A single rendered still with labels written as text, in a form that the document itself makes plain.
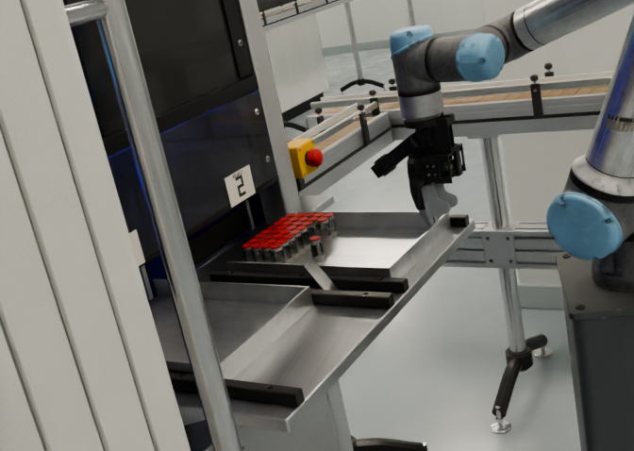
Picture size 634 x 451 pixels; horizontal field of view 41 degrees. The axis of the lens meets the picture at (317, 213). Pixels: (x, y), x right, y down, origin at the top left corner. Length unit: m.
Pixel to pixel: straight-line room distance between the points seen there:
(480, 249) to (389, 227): 0.91
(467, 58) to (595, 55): 1.53
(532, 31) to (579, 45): 1.44
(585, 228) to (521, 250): 1.19
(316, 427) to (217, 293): 0.55
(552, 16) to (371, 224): 0.55
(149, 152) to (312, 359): 0.62
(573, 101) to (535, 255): 0.47
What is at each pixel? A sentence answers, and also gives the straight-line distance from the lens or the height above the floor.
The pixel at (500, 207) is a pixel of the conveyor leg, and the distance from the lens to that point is 2.50.
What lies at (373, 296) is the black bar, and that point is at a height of 0.90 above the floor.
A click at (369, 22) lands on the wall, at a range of 10.56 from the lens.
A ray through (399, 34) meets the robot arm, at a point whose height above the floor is 1.27.
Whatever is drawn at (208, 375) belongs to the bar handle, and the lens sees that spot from 0.75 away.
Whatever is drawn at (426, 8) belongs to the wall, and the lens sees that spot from 10.22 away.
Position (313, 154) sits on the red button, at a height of 1.01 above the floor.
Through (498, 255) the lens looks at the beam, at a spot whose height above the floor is 0.47.
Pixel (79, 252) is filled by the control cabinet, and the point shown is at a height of 1.27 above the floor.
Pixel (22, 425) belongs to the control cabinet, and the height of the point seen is 1.19.
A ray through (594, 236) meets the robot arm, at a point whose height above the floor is 0.95.
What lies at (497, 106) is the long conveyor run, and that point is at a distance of 2.36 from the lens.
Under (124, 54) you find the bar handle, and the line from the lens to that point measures 0.67.
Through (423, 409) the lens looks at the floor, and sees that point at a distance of 2.75.
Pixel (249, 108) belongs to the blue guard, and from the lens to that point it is 1.71.
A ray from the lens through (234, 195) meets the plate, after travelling 1.65.
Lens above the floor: 1.45
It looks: 18 degrees down
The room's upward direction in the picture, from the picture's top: 12 degrees counter-clockwise
